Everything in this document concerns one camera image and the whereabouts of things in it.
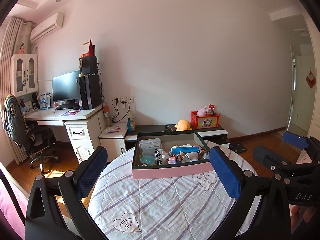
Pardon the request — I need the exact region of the clear teal round container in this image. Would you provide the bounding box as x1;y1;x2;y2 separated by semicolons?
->
140;152;156;166

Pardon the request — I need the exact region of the white cylinder device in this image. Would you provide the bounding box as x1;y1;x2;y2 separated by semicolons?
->
183;152;199;163

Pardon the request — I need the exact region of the clear dental flosser box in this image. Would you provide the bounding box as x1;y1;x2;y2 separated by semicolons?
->
139;138;162;151

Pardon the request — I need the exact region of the striped white quilt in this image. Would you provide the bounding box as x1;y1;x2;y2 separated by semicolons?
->
87;139;262;240

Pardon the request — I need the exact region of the black speaker box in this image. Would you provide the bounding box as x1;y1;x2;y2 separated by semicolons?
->
79;56;98;75

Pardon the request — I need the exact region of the snack bag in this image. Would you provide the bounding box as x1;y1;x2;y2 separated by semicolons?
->
127;114;136;132

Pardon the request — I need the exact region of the white door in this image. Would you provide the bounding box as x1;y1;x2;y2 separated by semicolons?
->
287;44;316;136

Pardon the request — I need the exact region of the black white tv stand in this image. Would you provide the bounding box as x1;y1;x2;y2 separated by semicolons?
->
125;123;230;151

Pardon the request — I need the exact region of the black computer tower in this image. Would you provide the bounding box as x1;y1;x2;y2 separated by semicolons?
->
76;75;101;110

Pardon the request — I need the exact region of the black office chair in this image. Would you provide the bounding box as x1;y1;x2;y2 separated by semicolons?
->
3;95;60;174

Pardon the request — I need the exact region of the red storage crate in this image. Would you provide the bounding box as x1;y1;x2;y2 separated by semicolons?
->
190;111;220;129

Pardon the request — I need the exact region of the pink brick toy figure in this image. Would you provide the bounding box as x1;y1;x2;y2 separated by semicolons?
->
168;156;177;165

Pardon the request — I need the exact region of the black computer monitor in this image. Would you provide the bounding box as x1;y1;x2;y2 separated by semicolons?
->
52;70;80;102

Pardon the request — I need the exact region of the pink black storage box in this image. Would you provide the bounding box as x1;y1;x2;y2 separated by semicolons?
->
131;130;213;179

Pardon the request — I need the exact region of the beige curtain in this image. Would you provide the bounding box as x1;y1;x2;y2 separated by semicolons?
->
1;17;25;166

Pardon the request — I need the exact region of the yellow octopus plush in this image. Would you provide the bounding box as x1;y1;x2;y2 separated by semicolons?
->
175;119;192;131

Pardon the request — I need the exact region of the black bathroom scale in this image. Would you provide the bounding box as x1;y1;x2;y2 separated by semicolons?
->
229;142;247;154

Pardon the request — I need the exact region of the black doll figure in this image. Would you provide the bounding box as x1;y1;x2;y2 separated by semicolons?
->
155;149;162;165

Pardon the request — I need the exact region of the white bedside cabinet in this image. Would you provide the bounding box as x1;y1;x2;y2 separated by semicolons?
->
99;122;127;162

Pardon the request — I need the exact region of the white desk with drawers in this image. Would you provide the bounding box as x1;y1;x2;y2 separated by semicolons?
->
25;105;106;162

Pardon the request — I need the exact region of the right hand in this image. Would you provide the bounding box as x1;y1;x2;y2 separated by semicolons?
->
290;205;316;233

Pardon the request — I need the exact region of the white air conditioner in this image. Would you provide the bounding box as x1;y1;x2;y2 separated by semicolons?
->
30;12;64;44

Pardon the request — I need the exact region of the pink plush toy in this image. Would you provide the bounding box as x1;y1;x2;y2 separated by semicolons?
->
197;106;208;117

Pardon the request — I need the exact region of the blue highlighter pen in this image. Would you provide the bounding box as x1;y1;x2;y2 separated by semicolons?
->
171;146;200;154

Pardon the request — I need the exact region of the white wall cabinet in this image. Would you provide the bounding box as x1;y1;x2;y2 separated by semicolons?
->
10;54;38;97

